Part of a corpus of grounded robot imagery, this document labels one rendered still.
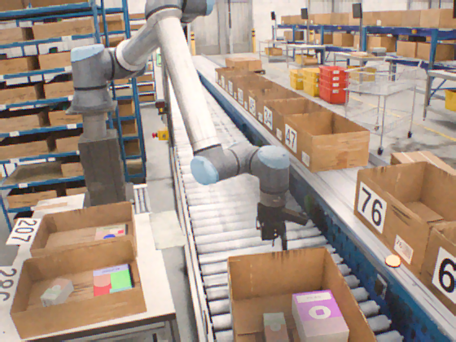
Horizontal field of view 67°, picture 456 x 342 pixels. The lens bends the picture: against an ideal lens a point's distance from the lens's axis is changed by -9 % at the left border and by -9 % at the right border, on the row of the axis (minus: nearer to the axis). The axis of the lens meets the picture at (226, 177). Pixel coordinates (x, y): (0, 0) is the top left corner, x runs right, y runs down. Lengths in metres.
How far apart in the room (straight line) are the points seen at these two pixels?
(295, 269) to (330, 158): 0.71
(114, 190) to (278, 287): 0.98
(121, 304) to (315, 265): 0.58
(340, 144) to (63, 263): 1.23
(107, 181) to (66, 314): 0.81
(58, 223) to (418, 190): 1.45
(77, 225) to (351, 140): 1.26
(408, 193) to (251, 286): 0.69
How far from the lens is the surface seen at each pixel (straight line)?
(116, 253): 1.36
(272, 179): 1.08
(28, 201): 3.11
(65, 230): 1.68
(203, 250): 1.41
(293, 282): 1.15
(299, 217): 1.19
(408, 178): 1.43
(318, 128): 2.07
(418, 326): 1.11
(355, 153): 1.75
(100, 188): 1.80
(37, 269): 1.40
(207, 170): 1.05
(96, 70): 1.69
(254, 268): 1.09
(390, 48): 9.18
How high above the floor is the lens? 1.53
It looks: 23 degrees down
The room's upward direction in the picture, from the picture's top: 3 degrees counter-clockwise
